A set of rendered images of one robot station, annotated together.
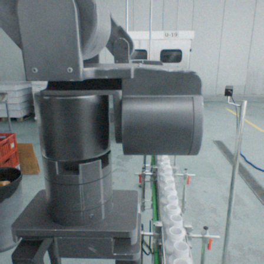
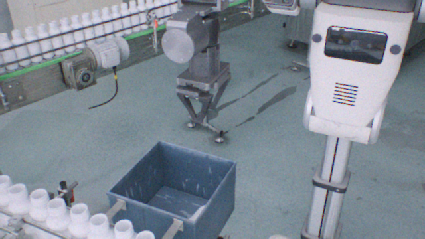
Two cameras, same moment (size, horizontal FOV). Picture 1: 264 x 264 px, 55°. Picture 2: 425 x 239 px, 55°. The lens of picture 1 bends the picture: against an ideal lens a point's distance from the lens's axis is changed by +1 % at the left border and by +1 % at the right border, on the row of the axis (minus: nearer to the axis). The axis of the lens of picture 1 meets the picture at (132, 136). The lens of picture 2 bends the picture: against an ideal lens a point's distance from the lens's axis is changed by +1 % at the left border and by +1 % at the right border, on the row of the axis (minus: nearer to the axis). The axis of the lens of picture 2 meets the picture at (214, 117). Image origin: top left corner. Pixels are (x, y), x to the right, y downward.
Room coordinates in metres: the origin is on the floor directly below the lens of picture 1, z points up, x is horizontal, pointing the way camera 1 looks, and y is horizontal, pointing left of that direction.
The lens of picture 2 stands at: (0.47, -0.59, 1.81)
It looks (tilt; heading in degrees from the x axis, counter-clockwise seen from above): 32 degrees down; 112
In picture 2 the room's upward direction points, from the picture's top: straight up
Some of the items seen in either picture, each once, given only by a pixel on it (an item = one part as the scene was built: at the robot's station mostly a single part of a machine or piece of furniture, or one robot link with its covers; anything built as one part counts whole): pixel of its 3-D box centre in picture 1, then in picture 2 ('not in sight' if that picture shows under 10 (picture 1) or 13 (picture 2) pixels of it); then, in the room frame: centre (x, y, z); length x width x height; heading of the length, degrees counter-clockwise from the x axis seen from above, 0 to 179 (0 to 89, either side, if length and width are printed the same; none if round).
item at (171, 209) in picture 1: (171, 228); not in sight; (0.72, -0.13, 1.08); 0.06 x 0.06 x 0.17
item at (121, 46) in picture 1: (139, 64); not in sight; (0.65, -0.02, 1.61); 0.12 x 0.09 x 0.12; 88
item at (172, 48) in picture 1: (152, 86); not in sight; (5.69, -0.43, 1.05); 1.60 x 1.40 x 2.10; 177
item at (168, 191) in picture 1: (168, 208); not in sight; (0.84, -0.13, 1.08); 0.06 x 0.06 x 0.17
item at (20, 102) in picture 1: (12, 99); not in sight; (7.38, 3.47, 0.50); 1.23 x 1.05 x 1.00; 175
